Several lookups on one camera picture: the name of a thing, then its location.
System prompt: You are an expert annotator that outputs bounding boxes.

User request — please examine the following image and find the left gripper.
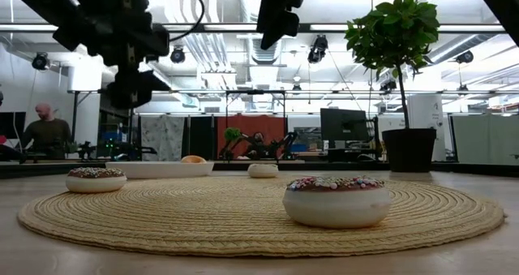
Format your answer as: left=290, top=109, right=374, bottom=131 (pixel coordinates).
left=52, top=0, right=171, bottom=110

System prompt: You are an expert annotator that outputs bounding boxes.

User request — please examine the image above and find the small white frosted donut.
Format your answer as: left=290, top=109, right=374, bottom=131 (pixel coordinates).
left=247, top=163, right=280, bottom=179

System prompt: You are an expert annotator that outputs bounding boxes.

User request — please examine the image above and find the small chocolate sprinkle donut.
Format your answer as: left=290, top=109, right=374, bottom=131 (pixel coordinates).
left=65, top=167, right=128, bottom=194
left=282, top=176, right=392, bottom=230

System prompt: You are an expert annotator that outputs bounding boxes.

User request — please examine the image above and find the black ceiling spotlight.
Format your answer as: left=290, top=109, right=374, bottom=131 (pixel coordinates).
left=307, top=34, right=329, bottom=65
left=169, top=45, right=187, bottom=65
left=454, top=49, right=474, bottom=65
left=31, top=51, right=52, bottom=71

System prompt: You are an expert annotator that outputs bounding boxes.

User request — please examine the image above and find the grey marbled curtain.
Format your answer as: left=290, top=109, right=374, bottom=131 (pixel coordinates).
left=139, top=115, right=186, bottom=161

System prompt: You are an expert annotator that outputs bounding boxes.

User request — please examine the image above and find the red partition panel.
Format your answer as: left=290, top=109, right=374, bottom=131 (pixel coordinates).
left=217, top=114, right=287, bottom=159

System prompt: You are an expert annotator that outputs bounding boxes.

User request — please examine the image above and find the white round plate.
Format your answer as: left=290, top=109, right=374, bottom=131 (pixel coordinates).
left=105, top=160, right=215, bottom=180

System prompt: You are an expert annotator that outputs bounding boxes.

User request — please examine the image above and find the small background green plant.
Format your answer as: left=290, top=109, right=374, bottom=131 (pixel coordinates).
left=224, top=127, right=242, bottom=143

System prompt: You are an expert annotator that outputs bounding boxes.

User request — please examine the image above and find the potted green plant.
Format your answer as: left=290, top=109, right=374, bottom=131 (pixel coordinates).
left=344, top=0, right=442, bottom=174

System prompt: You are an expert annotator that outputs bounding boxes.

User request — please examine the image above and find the person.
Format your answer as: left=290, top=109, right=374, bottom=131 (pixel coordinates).
left=20, top=101, right=74, bottom=157
left=247, top=131, right=269, bottom=159

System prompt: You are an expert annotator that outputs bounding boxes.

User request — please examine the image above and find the black computer monitor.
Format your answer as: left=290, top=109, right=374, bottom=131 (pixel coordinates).
left=320, top=108, right=369, bottom=145

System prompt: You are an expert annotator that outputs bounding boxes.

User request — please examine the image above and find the round woven straw placemat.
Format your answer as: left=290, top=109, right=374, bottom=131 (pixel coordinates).
left=16, top=175, right=506, bottom=258

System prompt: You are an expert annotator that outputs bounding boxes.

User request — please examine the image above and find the white cylindrical column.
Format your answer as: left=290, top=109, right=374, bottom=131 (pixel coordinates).
left=406, top=94, right=446, bottom=162

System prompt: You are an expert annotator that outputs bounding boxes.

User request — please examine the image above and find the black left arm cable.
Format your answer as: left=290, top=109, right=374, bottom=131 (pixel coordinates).
left=141, top=0, right=206, bottom=43

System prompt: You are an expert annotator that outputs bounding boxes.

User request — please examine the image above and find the black wall screen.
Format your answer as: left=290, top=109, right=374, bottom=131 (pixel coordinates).
left=0, top=111, right=27, bottom=140

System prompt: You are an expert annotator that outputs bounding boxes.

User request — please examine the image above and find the black aluminium table frame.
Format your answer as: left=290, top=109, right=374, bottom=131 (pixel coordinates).
left=0, top=160, right=519, bottom=178

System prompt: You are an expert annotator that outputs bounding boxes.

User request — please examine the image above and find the green partition wall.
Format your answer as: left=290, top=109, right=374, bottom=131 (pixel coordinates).
left=450, top=114, right=519, bottom=166

